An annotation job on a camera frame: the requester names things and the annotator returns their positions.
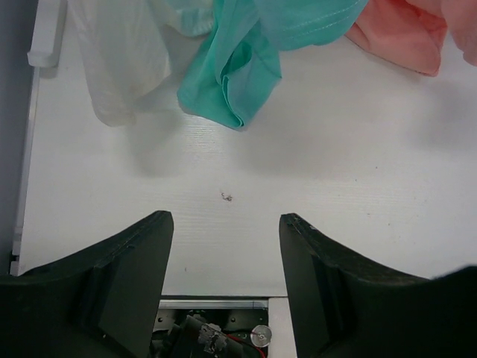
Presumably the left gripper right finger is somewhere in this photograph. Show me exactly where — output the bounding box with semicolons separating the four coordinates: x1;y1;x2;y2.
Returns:
279;213;476;357

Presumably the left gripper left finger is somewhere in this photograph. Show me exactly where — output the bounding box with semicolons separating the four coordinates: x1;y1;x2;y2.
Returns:
1;211;174;357

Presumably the salmon pink t shirt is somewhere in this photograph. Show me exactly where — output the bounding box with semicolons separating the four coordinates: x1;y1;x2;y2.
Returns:
346;0;476;77

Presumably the pale mint white shirt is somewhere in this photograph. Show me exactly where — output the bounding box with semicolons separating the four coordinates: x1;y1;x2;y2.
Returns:
68;0;213;127

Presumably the teal green t shirt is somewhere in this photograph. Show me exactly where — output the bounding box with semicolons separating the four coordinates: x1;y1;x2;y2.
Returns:
177;0;367;128

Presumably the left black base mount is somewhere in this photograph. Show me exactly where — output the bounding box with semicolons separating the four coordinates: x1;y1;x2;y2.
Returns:
148;296;272;357

